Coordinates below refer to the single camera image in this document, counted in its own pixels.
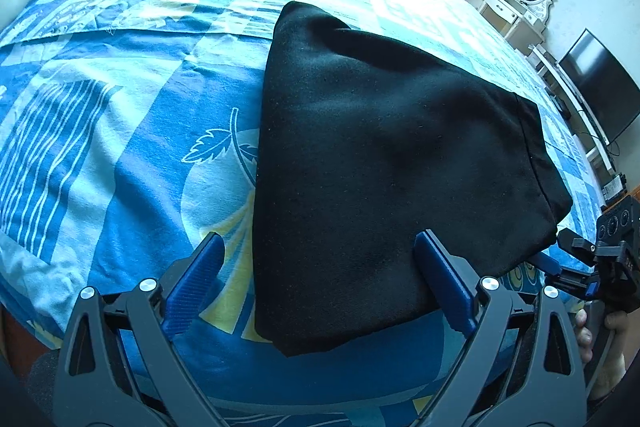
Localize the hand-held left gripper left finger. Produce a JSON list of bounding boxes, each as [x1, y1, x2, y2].
[[52, 232, 236, 427]]

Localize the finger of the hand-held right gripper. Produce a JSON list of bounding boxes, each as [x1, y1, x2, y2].
[[556, 227, 608, 265], [524, 252, 602, 304]]

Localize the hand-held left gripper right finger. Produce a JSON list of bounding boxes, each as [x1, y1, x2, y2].
[[400, 229, 591, 427]]

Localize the black pants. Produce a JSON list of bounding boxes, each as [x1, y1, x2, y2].
[[252, 0, 574, 357]]

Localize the person's right hand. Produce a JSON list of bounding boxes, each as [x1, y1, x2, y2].
[[574, 309, 631, 404]]

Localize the white television stand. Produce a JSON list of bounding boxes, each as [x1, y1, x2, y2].
[[527, 44, 619, 178]]

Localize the blue printed bedsheet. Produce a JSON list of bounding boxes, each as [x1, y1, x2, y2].
[[0, 0, 607, 427]]

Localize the black television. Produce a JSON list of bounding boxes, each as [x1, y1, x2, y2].
[[557, 27, 640, 146]]

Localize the white dressing table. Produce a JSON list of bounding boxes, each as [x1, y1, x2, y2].
[[462, 0, 547, 48]]

